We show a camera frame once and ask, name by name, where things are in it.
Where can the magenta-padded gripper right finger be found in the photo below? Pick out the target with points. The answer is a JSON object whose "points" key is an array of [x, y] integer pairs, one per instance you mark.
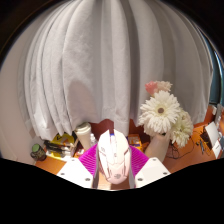
{"points": [[151, 171]]}

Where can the white pleated curtain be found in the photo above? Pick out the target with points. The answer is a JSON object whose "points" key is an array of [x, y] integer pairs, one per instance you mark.
{"points": [[110, 66]]}

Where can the pink computer mouse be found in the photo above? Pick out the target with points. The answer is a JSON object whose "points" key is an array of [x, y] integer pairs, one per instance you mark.
{"points": [[113, 156]]}

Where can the white ceramic jug vase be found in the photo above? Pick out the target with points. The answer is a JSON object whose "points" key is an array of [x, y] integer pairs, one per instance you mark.
{"points": [[158, 146]]}

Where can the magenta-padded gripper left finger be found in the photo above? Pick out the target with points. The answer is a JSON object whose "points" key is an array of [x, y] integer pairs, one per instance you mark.
{"points": [[75, 171]]}

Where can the dark green mug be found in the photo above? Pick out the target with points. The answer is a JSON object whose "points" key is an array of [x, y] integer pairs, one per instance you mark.
{"points": [[37, 152]]}

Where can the silver laptop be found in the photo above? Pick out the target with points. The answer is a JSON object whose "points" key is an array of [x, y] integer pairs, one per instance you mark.
{"points": [[212, 133]]}

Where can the stack of yellow-black books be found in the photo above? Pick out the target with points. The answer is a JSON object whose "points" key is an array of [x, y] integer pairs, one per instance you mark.
{"points": [[61, 145]]}

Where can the white flower bouquet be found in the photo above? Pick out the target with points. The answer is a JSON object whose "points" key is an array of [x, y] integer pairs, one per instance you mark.
{"points": [[161, 115]]}

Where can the cream lidded tumbler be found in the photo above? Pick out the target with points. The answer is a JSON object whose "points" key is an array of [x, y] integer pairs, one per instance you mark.
{"points": [[84, 133]]}

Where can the clear spray bottle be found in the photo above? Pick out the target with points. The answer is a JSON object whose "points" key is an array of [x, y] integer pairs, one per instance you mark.
{"points": [[93, 140]]}

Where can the window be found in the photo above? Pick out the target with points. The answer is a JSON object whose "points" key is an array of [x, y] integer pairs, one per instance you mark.
{"points": [[218, 76]]}

